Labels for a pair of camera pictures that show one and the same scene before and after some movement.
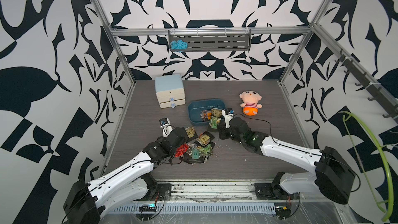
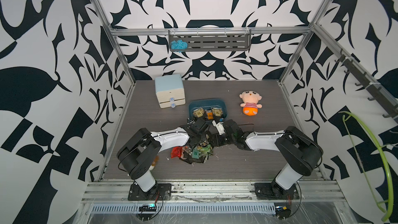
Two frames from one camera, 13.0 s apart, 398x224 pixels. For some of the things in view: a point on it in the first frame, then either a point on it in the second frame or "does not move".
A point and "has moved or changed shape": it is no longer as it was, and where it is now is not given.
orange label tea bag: [205, 115] does not move
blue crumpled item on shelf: [179, 45] does not move
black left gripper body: [160, 140] to [200, 138]
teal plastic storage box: [196, 107] does not move
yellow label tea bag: [190, 131] has moved or changed shape
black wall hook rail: [388, 105] does not move
